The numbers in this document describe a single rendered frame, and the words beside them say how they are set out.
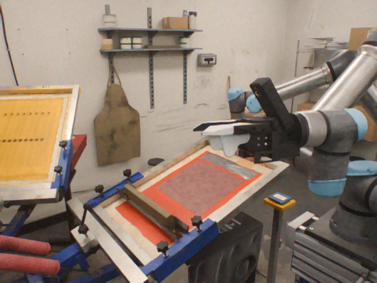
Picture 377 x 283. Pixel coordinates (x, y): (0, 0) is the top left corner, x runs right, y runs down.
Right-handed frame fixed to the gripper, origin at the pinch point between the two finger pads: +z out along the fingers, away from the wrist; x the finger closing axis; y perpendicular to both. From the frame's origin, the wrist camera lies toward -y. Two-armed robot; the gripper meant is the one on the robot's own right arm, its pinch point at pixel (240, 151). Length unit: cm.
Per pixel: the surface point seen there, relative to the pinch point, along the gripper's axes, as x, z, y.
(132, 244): -75, -1, 12
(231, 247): -35.8, 26.1, 22.5
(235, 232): -28.6, 24.8, 18.2
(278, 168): -3.4, -1.0, 26.6
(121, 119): 17, 31, -193
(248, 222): -17.7, 28.0, 16.7
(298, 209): 131, 169, -61
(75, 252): -93, -6, 3
